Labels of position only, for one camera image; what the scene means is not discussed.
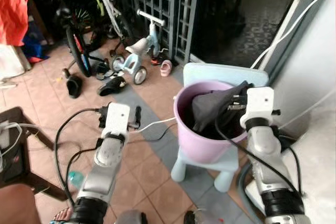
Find dark grey clothes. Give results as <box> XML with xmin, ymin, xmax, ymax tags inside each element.
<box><xmin>190</xmin><ymin>81</ymin><xmax>254</xmax><ymax>134</ymax></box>

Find white washing machine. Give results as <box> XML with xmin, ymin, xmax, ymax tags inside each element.
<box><xmin>283</xmin><ymin>110</ymin><xmax>336</xmax><ymax>224</ymax></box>

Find grey floor mat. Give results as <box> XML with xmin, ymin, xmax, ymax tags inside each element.
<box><xmin>111</xmin><ymin>85</ymin><xmax>258</xmax><ymax>224</ymax></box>

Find black sandal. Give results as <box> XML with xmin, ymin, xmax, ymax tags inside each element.
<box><xmin>98</xmin><ymin>76</ymin><xmax>128</xmax><ymax>97</ymax></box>
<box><xmin>66</xmin><ymin>74</ymin><xmax>84</xmax><ymax>99</ymax></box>

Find light blue child chair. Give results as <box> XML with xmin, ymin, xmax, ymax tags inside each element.
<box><xmin>171</xmin><ymin>62</ymin><xmax>270</xmax><ymax>193</ymax></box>

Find purple plastic bucket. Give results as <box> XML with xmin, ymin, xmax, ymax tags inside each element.
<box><xmin>173</xmin><ymin>80</ymin><xmax>250</xmax><ymax>165</ymax></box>

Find small pink shoe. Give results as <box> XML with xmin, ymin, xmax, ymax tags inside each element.
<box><xmin>160</xmin><ymin>60</ymin><xmax>173</xmax><ymax>77</ymax></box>

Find green plastic bottle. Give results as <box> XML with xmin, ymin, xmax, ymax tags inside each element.
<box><xmin>67</xmin><ymin>170</ymin><xmax>85</xmax><ymax>189</ymax></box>

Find light blue balance bike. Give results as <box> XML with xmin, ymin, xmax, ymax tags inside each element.
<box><xmin>110</xmin><ymin>9</ymin><xmax>166</xmax><ymax>86</ymax></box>

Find black bicycle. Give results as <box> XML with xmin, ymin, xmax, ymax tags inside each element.
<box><xmin>45</xmin><ymin>0</ymin><xmax>108</xmax><ymax>79</ymax></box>

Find dark wooden stool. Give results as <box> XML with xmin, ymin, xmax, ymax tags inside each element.
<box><xmin>0</xmin><ymin>106</ymin><xmax>70</xmax><ymax>202</ymax></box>

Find blue fabric item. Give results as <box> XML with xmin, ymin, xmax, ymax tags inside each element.
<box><xmin>21</xmin><ymin>22</ymin><xmax>49</xmax><ymax>63</ymax></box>

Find dark metal grille gate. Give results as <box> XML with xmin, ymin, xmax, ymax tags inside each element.
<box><xmin>100</xmin><ymin>0</ymin><xmax>202</xmax><ymax>65</ymax></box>

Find white bag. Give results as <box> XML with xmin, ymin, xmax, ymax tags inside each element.
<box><xmin>0</xmin><ymin>43</ymin><xmax>32</xmax><ymax>81</ymax></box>

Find white and green bicycle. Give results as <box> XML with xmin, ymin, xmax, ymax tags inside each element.
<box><xmin>92</xmin><ymin>0</ymin><xmax>134</xmax><ymax>44</ymax></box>

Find person's bare leg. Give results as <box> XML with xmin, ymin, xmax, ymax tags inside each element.
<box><xmin>0</xmin><ymin>184</ymin><xmax>41</xmax><ymax>224</ymax></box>

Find red cloth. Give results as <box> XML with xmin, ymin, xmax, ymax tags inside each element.
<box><xmin>0</xmin><ymin>0</ymin><xmax>30</xmax><ymax>47</ymax></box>

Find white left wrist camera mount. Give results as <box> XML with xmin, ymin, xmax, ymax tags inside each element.
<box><xmin>102</xmin><ymin>102</ymin><xmax>131</xmax><ymax>136</ymax></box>

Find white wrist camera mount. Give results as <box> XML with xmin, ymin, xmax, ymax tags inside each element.
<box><xmin>240</xmin><ymin>87</ymin><xmax>275</xmax><ymax>130</ymax></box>
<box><xmin>102</xmin><ymin>102</ymin><xmax>131</xmax><ymax>136</ymax></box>

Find white floor cable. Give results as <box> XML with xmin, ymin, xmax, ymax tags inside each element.
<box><xmin>129</xmin><ymin>117</ymin><xmax>177</xmax><ymax>133</ymax></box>

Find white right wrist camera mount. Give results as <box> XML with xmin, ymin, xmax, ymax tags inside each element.
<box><xmin>240</xmin><ymin>87</ymin><xmax>275</xmax><ymax>130</ymax></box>

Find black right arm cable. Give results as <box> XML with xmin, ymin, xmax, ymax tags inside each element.
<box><xmin>213</xmin><ymin>119</ymin><xmax>303</xmax><ymax>196</ymax></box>

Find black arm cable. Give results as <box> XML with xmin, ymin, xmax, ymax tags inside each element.
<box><xmin>55</xmin><ymin>107</ymin><xmax>103</xmax><ymax>205</ymax></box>
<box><xmin>213</xmin><ymin>119</ymin><xmax>303</xmax><ymax>196</ymax></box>

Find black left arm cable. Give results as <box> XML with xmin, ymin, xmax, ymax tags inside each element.
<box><xmin>55</xmin><ymin>107</ymin><xmax>103</xmax><ymax>205</ymax></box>

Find grey drain hose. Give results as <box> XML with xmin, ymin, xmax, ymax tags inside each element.
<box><xmin>236</xmin><ymin>161</ymin><xmax>263</xmax><ymax>222</ymax></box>

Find white hose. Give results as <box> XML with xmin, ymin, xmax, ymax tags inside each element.
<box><xmin>250</xmin><ymin>0</ymin><xmax>336</xmax><ymax>70</ymax></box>

